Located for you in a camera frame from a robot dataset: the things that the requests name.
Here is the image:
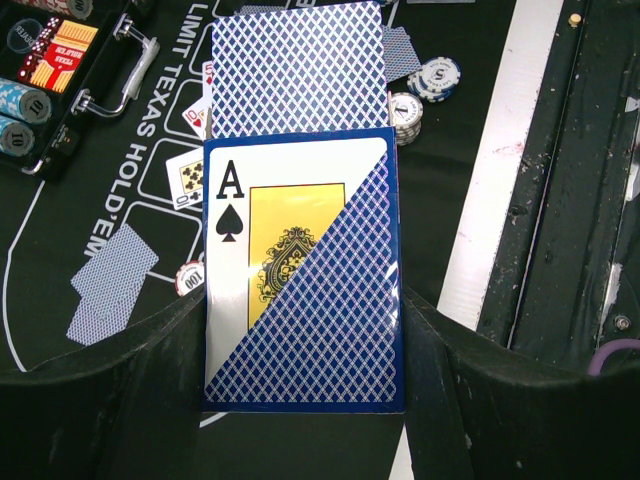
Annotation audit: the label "white table board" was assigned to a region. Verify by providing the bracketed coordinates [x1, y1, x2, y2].
[389, 0, 566, 480]

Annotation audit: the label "clear dealer disc in case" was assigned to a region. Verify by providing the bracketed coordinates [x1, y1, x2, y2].
[6, 18, 43, 54]

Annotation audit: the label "red purple chip row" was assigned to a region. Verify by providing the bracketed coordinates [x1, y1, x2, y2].
[13, 0, 94, 20]

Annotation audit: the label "ten of clubs card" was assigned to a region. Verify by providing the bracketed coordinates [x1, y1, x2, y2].
[165, 147, 204, 210]

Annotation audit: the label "light blue chip row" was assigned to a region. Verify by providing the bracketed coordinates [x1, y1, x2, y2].
[0, 78, 52, 125]

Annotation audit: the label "blue backed card deck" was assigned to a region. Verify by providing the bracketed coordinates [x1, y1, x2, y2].
[211, 1, 390, 139]

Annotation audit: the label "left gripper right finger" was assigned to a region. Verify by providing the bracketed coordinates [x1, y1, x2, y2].
[402, 289, 639, 479]

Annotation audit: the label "black poker table mat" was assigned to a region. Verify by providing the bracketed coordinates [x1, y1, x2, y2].
[1, 1, 515, 479]

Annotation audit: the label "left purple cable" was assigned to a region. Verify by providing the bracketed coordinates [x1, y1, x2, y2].
[587, 338, 640, 377]

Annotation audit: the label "ten of hearts card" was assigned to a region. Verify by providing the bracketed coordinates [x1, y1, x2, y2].
[182, 96, 207, 140]

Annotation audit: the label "red white chip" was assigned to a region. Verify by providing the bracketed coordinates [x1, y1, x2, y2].
[174, 260, 205, 296]

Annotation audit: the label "aluminium mounting rail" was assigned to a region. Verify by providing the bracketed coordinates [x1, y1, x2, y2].
[478, 1, 639, 372]

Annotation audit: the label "red card deck in case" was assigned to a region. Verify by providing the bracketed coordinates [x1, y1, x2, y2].
[29, 20, 98, 94]

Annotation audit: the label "blue white chip stack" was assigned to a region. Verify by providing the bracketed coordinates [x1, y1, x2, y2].
[407, 57, 461, 103]

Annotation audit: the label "black aluminium chip case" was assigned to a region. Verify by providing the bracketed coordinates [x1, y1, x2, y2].
[1, 1, 160, 178]

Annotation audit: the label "red dice in case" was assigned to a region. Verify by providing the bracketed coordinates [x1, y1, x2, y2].
[18, 17, 62, 83]

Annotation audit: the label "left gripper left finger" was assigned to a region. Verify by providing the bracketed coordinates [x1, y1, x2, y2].
[1, 288, 205, 479]

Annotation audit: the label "grey white chip stack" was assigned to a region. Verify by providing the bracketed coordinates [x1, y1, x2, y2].
[389, 92, 423, 146]

